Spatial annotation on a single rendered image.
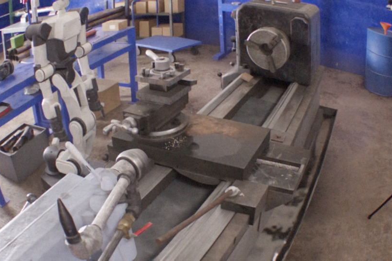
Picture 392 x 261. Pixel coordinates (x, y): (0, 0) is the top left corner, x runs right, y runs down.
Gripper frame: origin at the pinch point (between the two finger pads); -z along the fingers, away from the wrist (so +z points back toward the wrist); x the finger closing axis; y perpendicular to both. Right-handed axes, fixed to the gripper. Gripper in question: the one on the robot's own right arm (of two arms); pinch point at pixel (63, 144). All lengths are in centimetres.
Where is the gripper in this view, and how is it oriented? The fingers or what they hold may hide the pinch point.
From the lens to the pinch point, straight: 240.5
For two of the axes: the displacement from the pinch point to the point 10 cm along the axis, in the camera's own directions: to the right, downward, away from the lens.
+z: -2.3, -8.9, -4.0
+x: 9.1, -0.4, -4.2
